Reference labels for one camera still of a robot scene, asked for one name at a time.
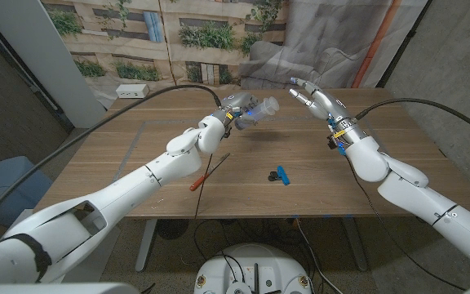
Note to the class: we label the large clear plastic syringe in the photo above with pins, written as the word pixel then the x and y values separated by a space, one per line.
pixel 263 110

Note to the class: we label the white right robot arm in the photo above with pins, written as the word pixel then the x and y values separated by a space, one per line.
pixel 422 196

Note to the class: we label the black backdrop stand pole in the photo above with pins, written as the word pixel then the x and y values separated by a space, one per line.
pixel 402 45

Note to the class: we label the blue and black binder clip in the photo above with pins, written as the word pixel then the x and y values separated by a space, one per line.
pixel 284 175

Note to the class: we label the grey table leg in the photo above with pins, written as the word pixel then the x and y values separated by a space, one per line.
pixel 357 249
pixel 145 249

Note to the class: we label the white power strip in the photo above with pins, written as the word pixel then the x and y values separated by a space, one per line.
pixel 132 90

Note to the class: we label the printed fabric backdrop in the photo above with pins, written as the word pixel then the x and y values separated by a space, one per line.
pixel 218 61

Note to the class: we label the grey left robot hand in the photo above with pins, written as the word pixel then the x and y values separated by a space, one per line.
pixel 237 101

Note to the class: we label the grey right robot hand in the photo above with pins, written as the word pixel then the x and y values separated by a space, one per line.
pixel 329 107

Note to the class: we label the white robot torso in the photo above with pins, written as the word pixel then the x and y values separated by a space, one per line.
pixel 255 265

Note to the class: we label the blue-grey bin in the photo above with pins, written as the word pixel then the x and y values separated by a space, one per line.
pixel 2 188

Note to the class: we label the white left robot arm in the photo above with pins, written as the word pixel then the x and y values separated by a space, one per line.
pixel 137 183

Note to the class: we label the black round floor object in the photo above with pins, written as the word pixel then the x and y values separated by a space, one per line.
pixel 172 228

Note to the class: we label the white column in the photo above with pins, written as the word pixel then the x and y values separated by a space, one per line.
pixel 43 53

